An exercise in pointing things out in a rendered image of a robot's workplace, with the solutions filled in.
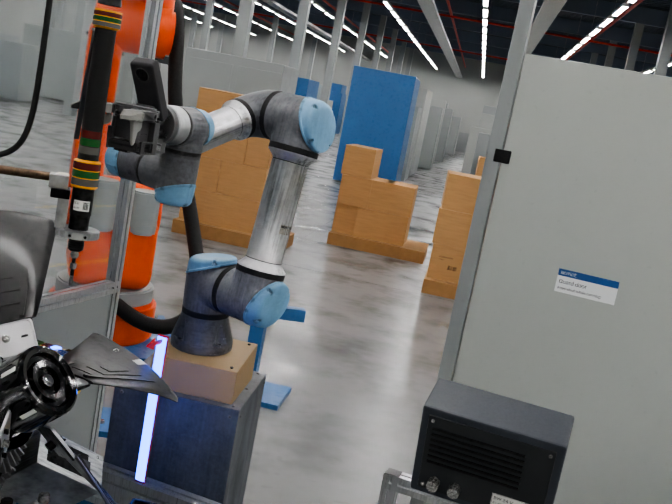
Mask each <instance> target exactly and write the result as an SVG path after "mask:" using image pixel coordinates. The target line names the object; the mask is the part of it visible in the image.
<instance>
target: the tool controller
mask: <svg viewBox="0 0 672 504"><path fill-rule="evenodd" d="M574 420H575V419H574V416H572V415H569V414H565V413H562V412H558V411H555V410H551V409H548V408H544V407H541V406H537V405H534V404H530V403H527V402H523V401H520V400H516V399H513V398H509V397H506V396H502V395H499V394H495V393H492V392H488V391H485V390H481V389H478V388H474V387H471V386H467V385H464V384H460V383H457V382H453V381H450V380H446V379H443V378H439V379H438V380H437V382H436V384H435V386H434V388H433V389H432V391H431V393H430V395H429V397H428V398H427V400H426V402H425V404H424V406H423V411H422V417H421V423H420V429H419V436H418V442H417V448H416V454H415V460H414V466H413V472H412V478H411V488H413V489H416V490H419V491H422V492H425V493H428V494H431V495H434V496H437V497H440V498H443V499H447V500H450V501H453V502H456V503H459V504H554V500H555V497H556V493H557V489H558V485H559V481H560V477H561V473H562V469H563V465H564V461H565V457H566V453H567V449H568V445H569V441H570V437H571V432H572V428H573V424H574Z"/></svg>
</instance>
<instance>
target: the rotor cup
mask: <svg viewBox="0 0 672 504"><path fill-rule="evenodd" d="M13 367H15V371H14V372H12V373H10V374H8V375H7V376H5V377H3V378H1V374H3V373H4V372H6V371H8V370H10V369H11V368H13ZM45 374H49V375H51V376H52V378H53V380H54V384H53V385H52V386H51V387H49V386H47V385H45V383H44V381H43V376H44V375H45ZM76 399H77V383H76V379H75V376H74V373H73V371H72V369H71V367H70V366H69V364H68V363H67V361H66V360H65V359H64V358H63V357H62V356H61V355H60V354H59V353H58V352H56V351H55V350H53V349H51V348H49V347H46V346H42V345H37V346H32V347H29V348H27V349H25V350H23V351H21V352H20V353H18V354H16V355H14V356H13V357H11V358H9V359H8V360H6V361H4V362H2V363H1V365H0V422H1V419H2V417H3V414H4V412H5V409H6V407H9V410H10V411H11V424H10V436H9V441H10V445H9V447H8V448H7V451H6V453H8V452H11V451H14V450H15V449H17V448H19V447H21V446H23V445H24V444H26V443H27V442H28V441H29V439H30V438H31V436H32V434H33V432H34V431H35V430H37V429H39V428H41V427H43V426H44V425H46V424H48V423H50V422H52V421H54V420H56V419H58V418H60V417H62V416H63V415H65V414H67V413H68V412H69V411H70V410H71V409H72V408H73V406H74V405H75V402H76ZM33 409H34V410H35V411H37V412H36V413H34V414H32V415H30V416H29V417H27V418H25V419H21V418H20V416H22V415H23V414H25V413H27V412H29V411H31V410H33Z"/></svg>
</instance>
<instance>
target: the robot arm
mask: <svg viewBox="0 0 672 504"><path fill-rule="evenodd" d="M130 67H131V71H132V76H133V81H134V86H135V90H136V95H137V100H138V103H137V104H131V103H124V102H116V103H110V102H107V104H106V111H105V112H106V113H107V114H105V118H104V124H109V123H110V122H111V120H112V113H115V115H113V120H112V125H108V130H107V140H106V147H108V148H107V150H106V153H105V158H104V160H105V166H106V168H107V170H108V171H109V172H110V173H112V174H114V175H116V176H119V177H120V178H121V179H127V180H130V181H134V182H137V183H140V184H143V185H145V186H148V187H151V188H154V189H155V190H154V192H155V200H156V201H158V202H159V203H162V204H166V205H170V206H177V207H186V206H189V205H190V204H191V203H192V199H193V196H194V192H195V188H196V180H197V175H198V169H199V164H200V158H201V154H202V153H203V152H205V151H208V150H210V149H212V148H215V147H217V146H219V145H222V144H224V143H226V142H229V141H231V140H233V139H235V140H244V139H247V138H249V137H259V138H265V139H268V140H270V143H269V147H268V148H269V149H270V151H271V153H272V156H273V157H272V161H271V165H270V168H269V172H268V176H267V179H266V183H265V187H264V190H263V194H262V198H261V201H260V205H259V209H258V212H257V216H256V220H255V224H254V227H253V231H252V235H251V238H250V242H249V246H248V249H247V253H246V256H245V257H243V258H242V259H240V260H238V261H237V258H236V257H235V256H233V255H229V254H221V253H202V254H196V255H193V256H192V257H191V258H190V259H189V261H188V266H187V270H186V280H185V288H184V296H183V303H182V311H181V314H180V316H179V318H178V320H177V322H176V324H175V327H174V329H173V331H172V333H171V340H170V343H171V345H172V346H173V347H174V348H176V349H177V350H179V351H182V352H185V353H188V354H192V355H198V356H220V355H224V354H227V353H229V352H230V351H231V349H232V344H233V338H232V332H231V327H230V321H229V316H230V317H233V318H235V319H238V320H240V321H243V322H244V323H245V324H247V325H253V326H256V327H259V328H265V327H269V326H271V325H273V324H274V323H275V322H276V321H277V320H279V319H280V317H281V316H282V315H283V313H284V312H285V310H286V308H287V306H288V303H289V299H290V293H289V288H288V286H287V285H286V284H285V283H283V282H284V278H285V274H286V273H285V272H284V270H283V268H282V261H283V257H284V254H285V250H286V247H287V243H288V239H289V236H290V232H291V228H292V225H293V221H294V217H295V214H296V210H297V206H298V203H299V199H300V196H301V192H302V188H303V185H304V181H305V177H306V174H307V170H308V167H309V166H310V165H311V164H313V163H314V162H316V161H317V159H318V155H319V153H323V152H325V151H327V150H328V149H329V147H330V146H331V145H332V143H333V140H334V137H335V130H336V123H335V117H334V115H333V111H332V109H331V108H330V106H329V105H328V104H327V103H325V102H323V101H321V100H317V99H315V98H313V97H305V96H300V95H296V94H291V93H286V92H282V91H278V90H262V91H257V92H253V93H249V94H245V95H242V96H239V97H236V98H234V99H231V100H229V101H226V102H225V103H224V104H223V105H222V107H221V109H218V110H215V111H213V112H210V113H207V112H206V111H204V110H201V109H197V108H195V107H189V106H188V107H182V106H174V105H167V104H166V99H165V93H164V88H163V83H162V77H161V72H160V66H159V62H158V61H157V60H154V59H148V58H141V57H136V58H135V59H133V60H132V61H131V62H130Z"/></svg>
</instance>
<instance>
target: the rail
mask: <svg viewBox="0 0 672 504"><path fill-rule="evenodd" d="M135 476H136V473H135V472H132V471H129V470H126V469H124V468H121V467H118V466H115V465H113V464H110V463H107V462H104V461H103V470H102V484H101V486H102V487H103V488H104V489H105V490H106V491H107V493H108V494H109V495H110V496H111V498H112V499H113V500H114V502H115V503H116V504H130V502H131V501H132V499H133V498H135V499H138V500H143V501H148V502H153V503H157V504H221V503H218V502H216V501H213V500H210V499H207V498H205V497H202V496H199V495H196V494H193V493H191V492H188V491H185V490H182V489H179V488H177V487H174V486H171V485H168V484H165V483H163V482H160V481H157V480H154V479H152V478H149V477H146V483H145V484H142V483H139V482H137V481H135ZM85 500H86V501H89V502H91V503H94V504H105V502H104V500H103V499H102V497H101V496H100V494H99V493H98V494H96V495H93V496H91V497H89V498H87V499H85Z"/></svg>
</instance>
